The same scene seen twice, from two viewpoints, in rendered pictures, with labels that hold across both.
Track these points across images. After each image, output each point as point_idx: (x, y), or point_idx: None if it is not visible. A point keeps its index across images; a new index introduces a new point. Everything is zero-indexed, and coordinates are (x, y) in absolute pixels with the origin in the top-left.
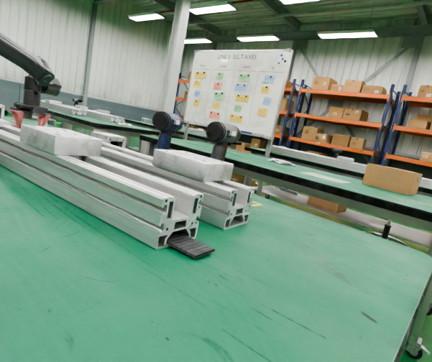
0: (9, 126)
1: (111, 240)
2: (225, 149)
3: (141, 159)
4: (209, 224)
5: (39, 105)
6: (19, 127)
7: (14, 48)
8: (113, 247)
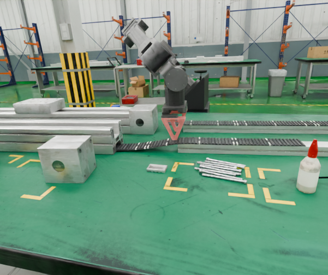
0: (119, 111)
1: None
2: None
3: None
4: None
5: (168, 103)
6: (173, 127)
7: (134, 43)
8: None
